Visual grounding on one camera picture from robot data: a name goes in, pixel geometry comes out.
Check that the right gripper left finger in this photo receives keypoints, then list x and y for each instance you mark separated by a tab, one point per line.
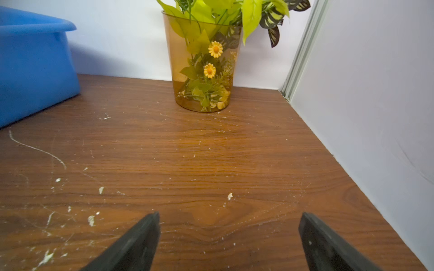
133	251

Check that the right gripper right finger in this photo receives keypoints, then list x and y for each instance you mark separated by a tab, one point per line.
325	250

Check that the potted green plant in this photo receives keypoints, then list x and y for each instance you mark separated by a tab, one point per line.
204	38

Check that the blue plastic storage box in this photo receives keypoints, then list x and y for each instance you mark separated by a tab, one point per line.
37	70

